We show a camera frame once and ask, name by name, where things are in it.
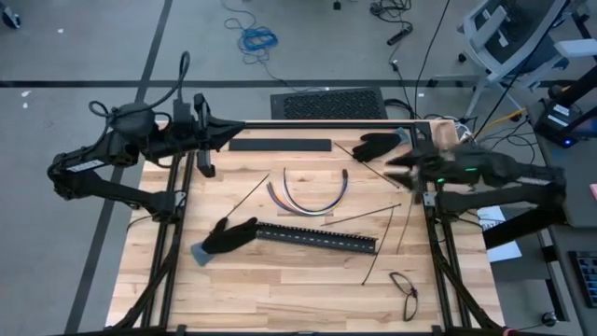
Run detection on black device with blue light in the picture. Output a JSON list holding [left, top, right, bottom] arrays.
[[534, 100, 597, 148]]

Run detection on grey office chair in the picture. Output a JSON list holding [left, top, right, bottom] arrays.
[[431, 0, 597, 120]]

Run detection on black power strip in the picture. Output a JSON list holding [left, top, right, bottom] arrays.
[[386, 25, 414, 47]]

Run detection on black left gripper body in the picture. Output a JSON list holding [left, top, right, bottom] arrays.
[[173, 92, 216, 178]]

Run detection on yellow hanging cable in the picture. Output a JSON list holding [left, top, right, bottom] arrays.
[[473, 107, 528, 139]]

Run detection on black caster wheel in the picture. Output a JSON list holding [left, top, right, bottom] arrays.
[[0, 7, 22, 29]]

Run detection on black glove with grey cuff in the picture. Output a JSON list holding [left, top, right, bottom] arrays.
[[190, 217, 259, 267], [352, 129, 411, 163]]

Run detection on black keyboard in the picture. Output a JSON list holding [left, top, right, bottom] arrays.
[[568, 250, 597, 309]]

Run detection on black hanging cable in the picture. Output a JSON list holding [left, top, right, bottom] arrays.
[[413, 0, 452, 118], [471, 0, 575, 140]]

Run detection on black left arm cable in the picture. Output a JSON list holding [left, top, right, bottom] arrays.
[[88, 50, 191, 122]]

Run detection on white paper sheet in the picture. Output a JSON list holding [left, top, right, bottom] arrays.
[[478, 204, 522, 263]]

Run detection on white cable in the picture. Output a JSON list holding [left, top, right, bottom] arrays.
[[282, 167, 349, 217]]

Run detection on brown zip tie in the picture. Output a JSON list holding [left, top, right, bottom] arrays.
[[396, 195, 414, 256]]

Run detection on black tangled floor cable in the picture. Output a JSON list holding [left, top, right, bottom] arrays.
[[370, 0, 414, 24]]

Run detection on black flat duct cover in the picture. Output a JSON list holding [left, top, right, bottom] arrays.
[[228, 138, 333, 152]]

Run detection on grey side desk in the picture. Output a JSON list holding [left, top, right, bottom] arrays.
[[482, 100, 597, 336]]

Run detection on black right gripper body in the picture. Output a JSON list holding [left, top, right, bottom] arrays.
[[412, 144, 472, 190]]

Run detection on bundle of coloured cables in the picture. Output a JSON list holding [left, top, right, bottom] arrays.
[[266, 182, 327, 217]]

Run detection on blue coiled floor cable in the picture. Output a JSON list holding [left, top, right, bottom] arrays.
[[221, 0, 299, 92]]

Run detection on black stand pole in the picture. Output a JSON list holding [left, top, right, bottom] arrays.
[[548, 64, 597, 108]]

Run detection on black slotted cable duct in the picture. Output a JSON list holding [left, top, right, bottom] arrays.
[[255, 221, 379, 256]]

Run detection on black eyeglasses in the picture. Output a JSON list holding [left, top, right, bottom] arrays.
[[389, 272, 420, 323]]

